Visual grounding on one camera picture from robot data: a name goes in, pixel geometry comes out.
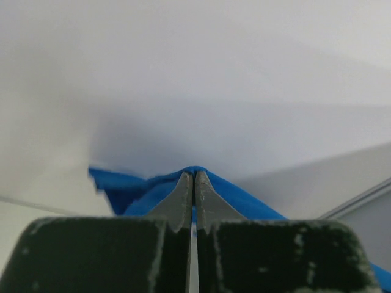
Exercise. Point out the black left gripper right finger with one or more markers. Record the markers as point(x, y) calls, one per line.
point(213, 211)

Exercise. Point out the blue t shirt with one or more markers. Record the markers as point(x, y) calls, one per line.
point(146, 192)

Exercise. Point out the right aluminium frame post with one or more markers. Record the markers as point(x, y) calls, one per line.
point(358, 201)

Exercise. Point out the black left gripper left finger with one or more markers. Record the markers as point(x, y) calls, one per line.
point(107, 254)

